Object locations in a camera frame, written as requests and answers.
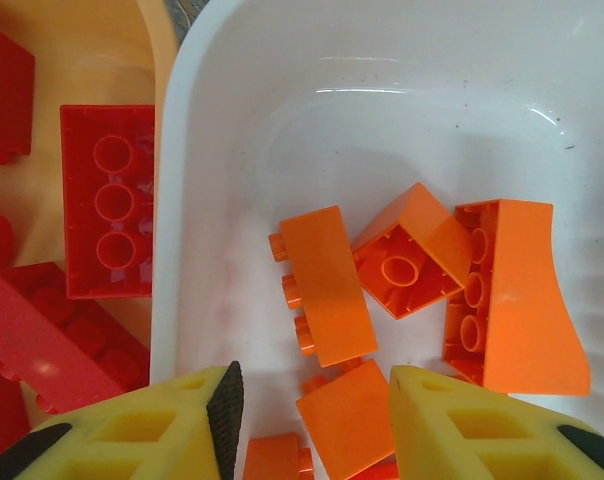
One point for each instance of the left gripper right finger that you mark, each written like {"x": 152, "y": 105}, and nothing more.
{"x": 482, "y": 440}

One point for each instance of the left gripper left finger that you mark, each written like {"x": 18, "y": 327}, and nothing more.
{"x": 132, "y": 435}

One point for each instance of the orange lego wedge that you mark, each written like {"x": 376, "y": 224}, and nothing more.
{"x": 522, "y": 300}

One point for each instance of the small orange lego brick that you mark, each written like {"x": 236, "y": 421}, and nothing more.
{"x": 412, "y": 255}

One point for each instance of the white plastic container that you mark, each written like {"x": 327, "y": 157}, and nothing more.
{"x": 382, "y": 125}

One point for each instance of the orange plastic container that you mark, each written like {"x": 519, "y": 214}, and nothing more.
{"x": 107, "y": 50}

